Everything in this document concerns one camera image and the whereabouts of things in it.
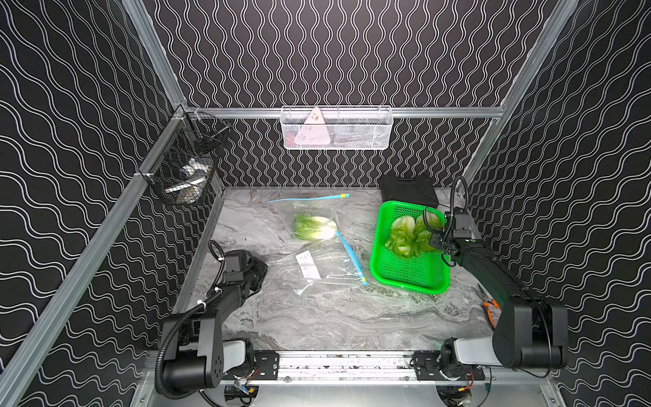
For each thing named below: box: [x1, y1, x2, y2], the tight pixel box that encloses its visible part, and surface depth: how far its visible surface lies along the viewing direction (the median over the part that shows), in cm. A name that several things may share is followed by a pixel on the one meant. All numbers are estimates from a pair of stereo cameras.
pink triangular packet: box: [293, 106, 331, 145], surface depth 92 cm
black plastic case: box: [379, 174, 440, 209], surface depth 119 cm
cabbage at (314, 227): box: [293, 213, 338, 240], surface depth 98 cm
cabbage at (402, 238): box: [384, 215, 418, 257], surface depth 97 cm
